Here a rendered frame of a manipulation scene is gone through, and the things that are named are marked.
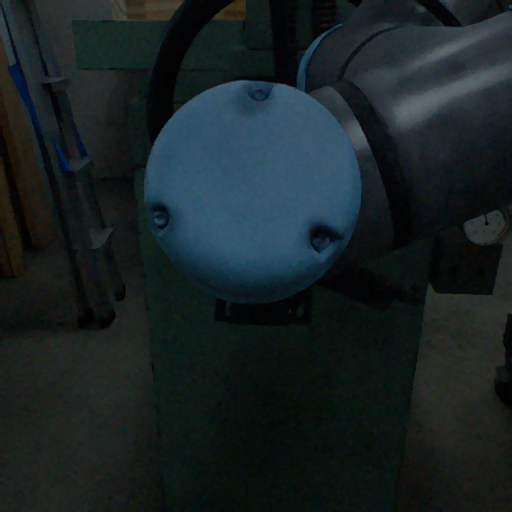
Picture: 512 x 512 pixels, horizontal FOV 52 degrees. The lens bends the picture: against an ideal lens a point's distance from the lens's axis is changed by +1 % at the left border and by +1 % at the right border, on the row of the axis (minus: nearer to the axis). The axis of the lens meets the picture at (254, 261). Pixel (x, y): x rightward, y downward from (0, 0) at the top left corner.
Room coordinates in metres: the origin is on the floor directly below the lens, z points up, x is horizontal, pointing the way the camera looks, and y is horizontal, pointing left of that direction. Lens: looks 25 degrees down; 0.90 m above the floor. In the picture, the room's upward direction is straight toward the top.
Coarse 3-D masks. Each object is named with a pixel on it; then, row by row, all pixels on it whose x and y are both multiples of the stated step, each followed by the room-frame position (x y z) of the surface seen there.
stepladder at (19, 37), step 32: (0, 0) 1.47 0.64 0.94; (32, 0) 1.60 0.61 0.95; (32, 32) 1.62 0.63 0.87; (32, 64) 1.47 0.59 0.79; (32, 96) 1.45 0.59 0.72; (64, 96) 1.63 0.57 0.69; (32, 128) 1.46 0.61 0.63; (64, 160) 1.47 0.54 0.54; (64, 192) 1.45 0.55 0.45; (64, 224) 1.48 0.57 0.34; (96, 224) 1.61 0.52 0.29; (64, 256) 1.46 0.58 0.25; (96, 256) 1.50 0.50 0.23; (96, 288) 1.44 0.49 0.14
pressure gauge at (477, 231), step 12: (480, 216) 0.64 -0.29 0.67; (492, 216) 0.64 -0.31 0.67; (504, 216) 0.64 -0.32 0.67; (468, 228) 0.64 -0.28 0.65; (480, 228) 0.64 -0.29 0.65; (492, 228) 0.64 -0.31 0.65; (504, 228) 0.64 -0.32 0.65; (468, 240) 0.64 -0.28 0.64; (480, 240) 0.64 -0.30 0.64; (492, 240) 0.64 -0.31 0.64
